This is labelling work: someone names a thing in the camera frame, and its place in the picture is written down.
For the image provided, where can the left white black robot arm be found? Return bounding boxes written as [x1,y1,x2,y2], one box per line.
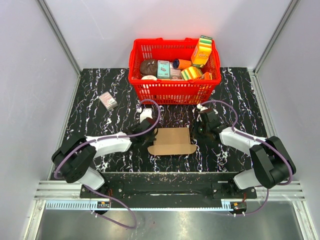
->
[51,117,158,198]

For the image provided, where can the teal small box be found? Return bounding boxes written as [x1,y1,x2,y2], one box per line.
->
[157,60,170,79]

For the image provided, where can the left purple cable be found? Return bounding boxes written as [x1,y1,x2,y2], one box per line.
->
[53,98,161,229]

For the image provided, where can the red plastic shopping basket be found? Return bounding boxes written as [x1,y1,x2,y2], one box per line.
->
[128,38,222,105]

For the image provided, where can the small pink card box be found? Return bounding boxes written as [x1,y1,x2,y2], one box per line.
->
[98,91,118,111]

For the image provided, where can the brown round bun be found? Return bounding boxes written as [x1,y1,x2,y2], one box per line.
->
[139,59,158,76]

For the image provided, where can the tall orange sponge pack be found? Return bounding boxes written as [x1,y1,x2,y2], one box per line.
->
[191,35,213,68]

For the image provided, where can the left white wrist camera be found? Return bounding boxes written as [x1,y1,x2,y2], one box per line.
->
[137,107,153,123]

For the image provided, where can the white round container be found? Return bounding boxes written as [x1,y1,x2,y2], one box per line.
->
[141,75,157,81]

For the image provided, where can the yellow green sponge pack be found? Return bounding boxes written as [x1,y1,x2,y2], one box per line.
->
[180,66,203,81]

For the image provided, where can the left aluminium corner post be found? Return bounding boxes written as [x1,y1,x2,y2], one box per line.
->
[35,0,82,76]

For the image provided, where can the right aluminium corner post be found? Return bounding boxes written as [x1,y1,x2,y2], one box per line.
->
[252,0,301,75]

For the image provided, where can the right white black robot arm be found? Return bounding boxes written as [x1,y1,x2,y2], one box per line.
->
[195,105,297,198]

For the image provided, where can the small orange box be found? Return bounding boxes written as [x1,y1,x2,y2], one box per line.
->
[199,71,213,81]

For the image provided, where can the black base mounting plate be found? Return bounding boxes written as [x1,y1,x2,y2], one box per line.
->
[79,171,258,201]

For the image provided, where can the aluminium corner post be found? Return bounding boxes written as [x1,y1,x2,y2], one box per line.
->
[35,0,82,76]
[252,0,301,75]

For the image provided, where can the brown cardboard box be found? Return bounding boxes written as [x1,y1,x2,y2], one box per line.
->
[147,127,197,156]

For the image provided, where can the aluminium front rail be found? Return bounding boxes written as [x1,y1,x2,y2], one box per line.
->
[34,180,305,211]

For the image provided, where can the pink white packet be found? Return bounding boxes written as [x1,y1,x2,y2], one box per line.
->
[169,62,182,80]

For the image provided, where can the orange blue capped bottle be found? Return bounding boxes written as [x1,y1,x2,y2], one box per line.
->
[172,58,192,70]

